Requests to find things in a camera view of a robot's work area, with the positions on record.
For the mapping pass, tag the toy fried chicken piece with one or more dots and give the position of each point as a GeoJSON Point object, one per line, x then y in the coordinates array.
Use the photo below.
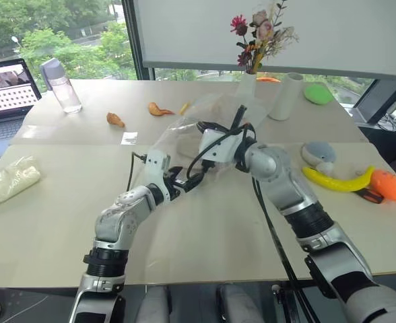
{"type": "Point", "coordinates": [114, 119]}

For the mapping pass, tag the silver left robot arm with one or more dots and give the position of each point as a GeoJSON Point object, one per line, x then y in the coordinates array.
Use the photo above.
{"type": "Point", "coordinates": [114, 218]}

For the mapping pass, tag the orange plush toy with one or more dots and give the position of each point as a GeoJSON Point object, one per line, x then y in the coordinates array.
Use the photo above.
{"type": "Point", "coordinates": [391, 185]}

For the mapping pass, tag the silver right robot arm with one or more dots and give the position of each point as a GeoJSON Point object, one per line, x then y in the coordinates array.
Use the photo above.
{"type": "Point", "coordinates": [285, 181]}

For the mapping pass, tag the white cylinder roll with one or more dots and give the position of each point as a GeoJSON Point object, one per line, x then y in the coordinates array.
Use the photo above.
{"type": "Point", "coordinates": [285, 97]}

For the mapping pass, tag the orange toy carrot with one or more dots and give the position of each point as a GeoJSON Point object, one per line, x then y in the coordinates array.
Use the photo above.
{"type": "Point", "coordinates": [268, 79]}

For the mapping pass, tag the small printed paper card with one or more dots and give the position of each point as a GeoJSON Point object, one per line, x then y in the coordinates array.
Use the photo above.
{"type": "Point", "coordinates": [130, 138]}

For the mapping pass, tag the white vase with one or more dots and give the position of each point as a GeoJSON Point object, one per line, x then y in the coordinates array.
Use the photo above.
{"type": "Point", "coordinates": [246, 87]}

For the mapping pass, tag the yellow toy banana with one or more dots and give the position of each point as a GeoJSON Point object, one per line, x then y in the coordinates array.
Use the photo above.
{"type": "Point", "coordinates": [336, 183]}

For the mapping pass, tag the green round plush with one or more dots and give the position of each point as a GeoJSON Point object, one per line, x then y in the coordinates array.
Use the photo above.
{"type": "Point", "coordinates": [316, 95]}

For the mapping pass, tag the open laptop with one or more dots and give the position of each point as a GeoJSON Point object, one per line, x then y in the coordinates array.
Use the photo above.
{"type": "Point", "coordinates": [2, 97]}

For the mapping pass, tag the red black utility knife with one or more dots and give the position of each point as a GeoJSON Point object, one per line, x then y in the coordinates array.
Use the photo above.
{"type": "Point", "coordinates": [369, 196]}

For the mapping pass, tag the clear plastic bag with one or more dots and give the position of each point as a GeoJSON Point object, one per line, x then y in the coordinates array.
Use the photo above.
{"type": "Point", "coordinates": [184, 126]}

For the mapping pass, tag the grey plush whale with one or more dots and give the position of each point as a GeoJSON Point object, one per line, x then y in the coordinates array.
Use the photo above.
{"type": "Point", "coordinates": [317, 153]}

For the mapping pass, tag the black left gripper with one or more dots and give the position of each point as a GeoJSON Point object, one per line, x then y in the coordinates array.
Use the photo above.
{"type": "Point", "coordinates": [175, 188]}

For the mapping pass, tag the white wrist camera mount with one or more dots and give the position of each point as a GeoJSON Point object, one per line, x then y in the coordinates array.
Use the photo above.
{"type": "Point", "coordinates": [156, 161]}
{"type": "Point", "coordinates": [218, 144]}

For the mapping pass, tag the white roller blind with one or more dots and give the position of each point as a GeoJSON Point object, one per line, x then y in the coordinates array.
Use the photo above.
{"type": "Point", "coordinates": [319, 30]}

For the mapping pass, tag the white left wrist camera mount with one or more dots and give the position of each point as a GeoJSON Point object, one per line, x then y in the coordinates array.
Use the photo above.
{"type": "Point", "coordinates": [156, 161]}

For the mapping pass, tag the yellow toy french fry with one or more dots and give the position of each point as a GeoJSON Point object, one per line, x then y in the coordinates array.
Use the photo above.
{"type": "Point", "coordinates": [184, 108]}

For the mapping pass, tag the clear water bottle grey lid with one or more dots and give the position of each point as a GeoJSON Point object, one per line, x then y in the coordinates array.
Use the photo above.
{"type": "Point", "coordinates": [65, 91]}

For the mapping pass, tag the dark framed panel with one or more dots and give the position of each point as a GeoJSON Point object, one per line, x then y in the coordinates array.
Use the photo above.
{"type": "Point", "coordinates": [383, 101]}

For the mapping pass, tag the bag of white grains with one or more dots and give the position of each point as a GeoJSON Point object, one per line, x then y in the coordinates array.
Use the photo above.
{"type": "Point", "coordinates": [12, 180]}

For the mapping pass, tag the orange toy shrimp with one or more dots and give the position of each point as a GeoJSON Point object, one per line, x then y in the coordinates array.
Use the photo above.
{"type": "Point", "coordinates": [157, 109]}

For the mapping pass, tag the dried flower bouquet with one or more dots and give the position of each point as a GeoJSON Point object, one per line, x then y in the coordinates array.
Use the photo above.
{"type": "Point", "coordinates": [262, 37]}

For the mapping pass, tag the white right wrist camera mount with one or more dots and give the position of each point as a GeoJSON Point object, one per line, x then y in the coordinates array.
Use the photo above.
{"type": "Point", "coordinates": [218, 144]}

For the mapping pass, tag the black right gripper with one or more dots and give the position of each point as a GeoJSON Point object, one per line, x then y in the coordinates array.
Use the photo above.
{"type": "Point", "coordinates": [220, 128]}

